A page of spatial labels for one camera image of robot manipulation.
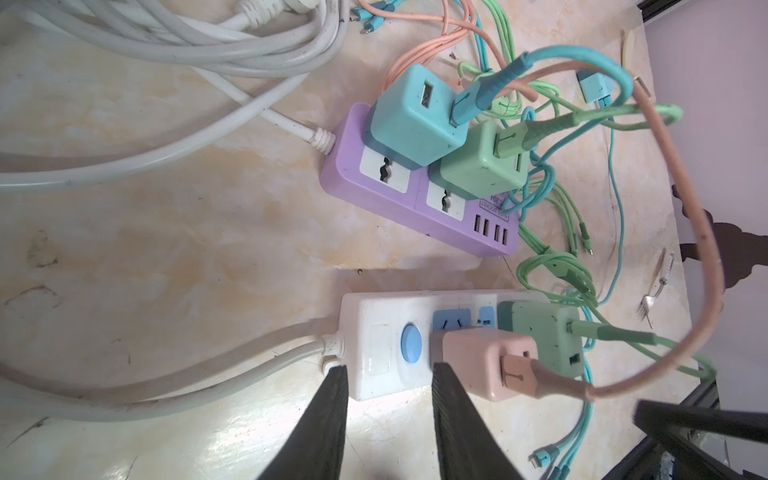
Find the small wooden brush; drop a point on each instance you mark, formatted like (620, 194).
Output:
(627, 51)

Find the teal green charger plug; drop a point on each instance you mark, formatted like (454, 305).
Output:
(596, 87)

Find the purple power strip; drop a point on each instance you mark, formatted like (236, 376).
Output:
(366, 179)

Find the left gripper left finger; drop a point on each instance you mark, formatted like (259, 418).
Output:
(315, 447)

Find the pink charger plug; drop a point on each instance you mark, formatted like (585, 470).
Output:
(475, 355)

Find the small green charger plug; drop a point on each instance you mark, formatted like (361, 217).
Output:
(547, 324)

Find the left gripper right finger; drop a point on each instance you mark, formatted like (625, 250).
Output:
(465, 447)

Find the white blue power strip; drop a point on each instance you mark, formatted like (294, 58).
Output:
(384, 338)

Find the light green charger plug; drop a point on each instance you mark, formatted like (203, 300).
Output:
(491, 161)

